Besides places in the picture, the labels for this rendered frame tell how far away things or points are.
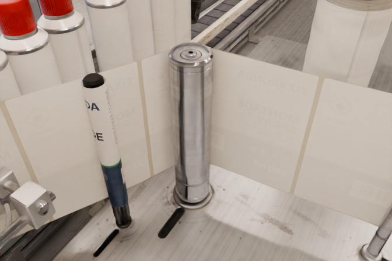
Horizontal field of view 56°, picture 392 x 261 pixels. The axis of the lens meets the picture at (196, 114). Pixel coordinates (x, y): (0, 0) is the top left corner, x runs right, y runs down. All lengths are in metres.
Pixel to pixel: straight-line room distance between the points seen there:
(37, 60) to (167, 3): 0.23
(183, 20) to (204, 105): 0.32
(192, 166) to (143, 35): 0.24
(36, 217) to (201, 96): 0.16
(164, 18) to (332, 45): 0.25
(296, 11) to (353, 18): 0.57
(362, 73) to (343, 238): 0.19
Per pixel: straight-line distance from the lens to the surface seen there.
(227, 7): 0.86
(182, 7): 0.62
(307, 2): 1.06
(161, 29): 0.58
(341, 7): 0.44
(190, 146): 0.35
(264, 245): 0.40
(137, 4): 0.52
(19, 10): 0.40
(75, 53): 0.45
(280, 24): 0.92
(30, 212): 0.29
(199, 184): 0.39
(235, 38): 0.76
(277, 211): 0.43
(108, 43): 0.50
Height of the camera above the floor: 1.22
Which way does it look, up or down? 40 degrees down
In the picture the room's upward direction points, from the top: straight up
